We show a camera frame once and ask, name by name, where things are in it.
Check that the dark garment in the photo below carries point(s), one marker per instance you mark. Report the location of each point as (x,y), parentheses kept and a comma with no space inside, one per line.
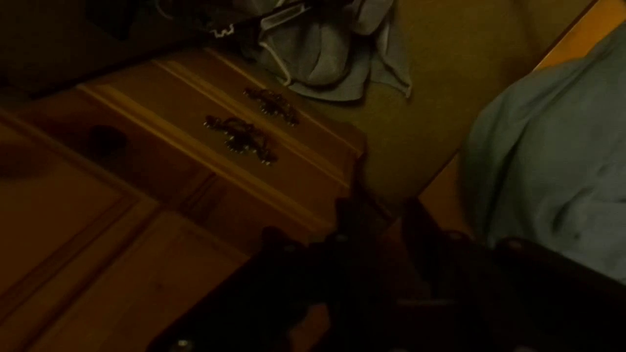
(196,12)

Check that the dark ornate metal piece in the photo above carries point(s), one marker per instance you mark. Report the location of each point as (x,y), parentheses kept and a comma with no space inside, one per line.
(241,139)
(274,104)

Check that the grey hooded garment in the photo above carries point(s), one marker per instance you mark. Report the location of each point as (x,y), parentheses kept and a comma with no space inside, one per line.
(325,51)

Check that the wooden two-knob desk drawer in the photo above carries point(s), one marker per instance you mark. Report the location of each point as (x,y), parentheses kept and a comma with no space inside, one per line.
(129,286)
(163,167)

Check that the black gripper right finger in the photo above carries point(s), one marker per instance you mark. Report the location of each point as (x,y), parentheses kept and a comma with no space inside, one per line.
(427,235)

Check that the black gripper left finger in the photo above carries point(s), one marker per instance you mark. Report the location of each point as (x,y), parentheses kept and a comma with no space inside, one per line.
(351,225)

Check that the blue-grey cloth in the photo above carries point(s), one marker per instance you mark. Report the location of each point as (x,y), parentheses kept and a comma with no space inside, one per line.
(554,163)

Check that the wooden roll-top desk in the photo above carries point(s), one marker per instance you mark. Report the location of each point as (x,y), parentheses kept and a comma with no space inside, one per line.
(98,274)

